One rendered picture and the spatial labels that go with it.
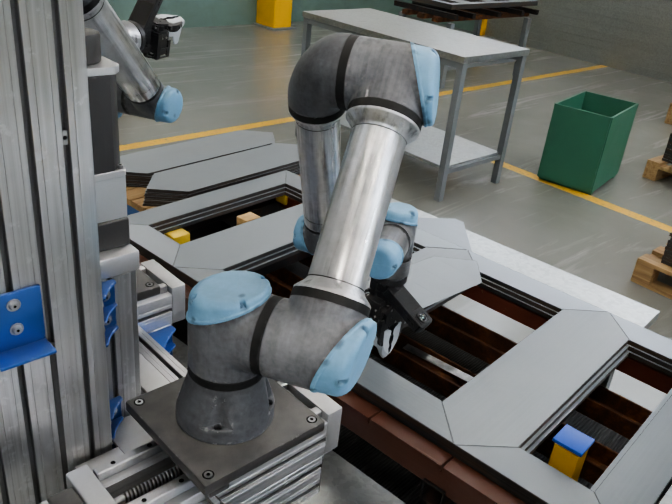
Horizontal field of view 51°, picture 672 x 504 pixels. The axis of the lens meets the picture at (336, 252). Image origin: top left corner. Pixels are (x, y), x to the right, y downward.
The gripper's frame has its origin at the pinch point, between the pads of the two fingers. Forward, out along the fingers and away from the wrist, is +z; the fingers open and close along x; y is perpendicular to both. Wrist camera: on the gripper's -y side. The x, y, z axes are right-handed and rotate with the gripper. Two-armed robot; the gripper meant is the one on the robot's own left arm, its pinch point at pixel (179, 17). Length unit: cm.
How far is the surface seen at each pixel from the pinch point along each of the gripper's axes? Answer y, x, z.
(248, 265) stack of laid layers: 58, 31, -2
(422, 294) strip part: 50, 78, 6
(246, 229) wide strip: 58, 21, 15
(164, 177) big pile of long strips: 64, -21, 36
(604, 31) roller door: 87, 105, 875
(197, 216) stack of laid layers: 62, 3, 18
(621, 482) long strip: 44, 128, -42
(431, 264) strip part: 51, 75, 24
